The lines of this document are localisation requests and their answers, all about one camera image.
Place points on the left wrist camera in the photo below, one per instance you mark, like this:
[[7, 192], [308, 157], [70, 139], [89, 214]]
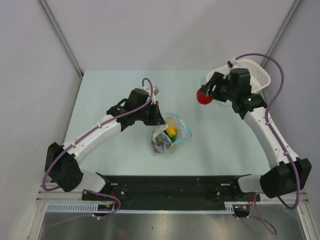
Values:
[[152, 92]]

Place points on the aluminium frame post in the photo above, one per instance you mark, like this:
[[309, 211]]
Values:
[[289, 17], [53, 23]]

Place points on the red fake tomato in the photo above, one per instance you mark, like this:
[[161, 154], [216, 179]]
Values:
[[203, 99]]

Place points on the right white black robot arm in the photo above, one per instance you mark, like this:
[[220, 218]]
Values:
[[287, 173]]

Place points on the green fake vegetable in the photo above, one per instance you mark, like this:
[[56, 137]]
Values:
[[173, 137]]

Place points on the clear zip top bag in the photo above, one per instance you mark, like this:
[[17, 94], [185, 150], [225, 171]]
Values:
[[183, 135]]

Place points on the white perforated plastic basket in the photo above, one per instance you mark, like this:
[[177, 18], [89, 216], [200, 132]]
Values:
[[259, 78]]

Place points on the right aluminium frame post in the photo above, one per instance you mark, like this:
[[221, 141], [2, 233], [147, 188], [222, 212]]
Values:
[[289, 17]]

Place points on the white slotted cable duct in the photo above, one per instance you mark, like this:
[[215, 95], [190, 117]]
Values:
[[106, 208]]

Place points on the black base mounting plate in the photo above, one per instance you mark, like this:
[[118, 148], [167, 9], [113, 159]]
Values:
[[171, 190]]

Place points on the yellow fake fruit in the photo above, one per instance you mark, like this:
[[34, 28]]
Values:
[[170, 130]]

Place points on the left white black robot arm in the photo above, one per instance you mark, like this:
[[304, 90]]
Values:
[[63, 161]]

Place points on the left aluminium frame post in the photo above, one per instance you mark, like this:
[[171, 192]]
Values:
[[53, 23]]

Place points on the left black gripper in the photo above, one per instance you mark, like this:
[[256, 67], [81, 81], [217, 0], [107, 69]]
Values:
[[157, 119]]

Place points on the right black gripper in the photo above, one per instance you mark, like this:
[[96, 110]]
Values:
[[217, 79]]

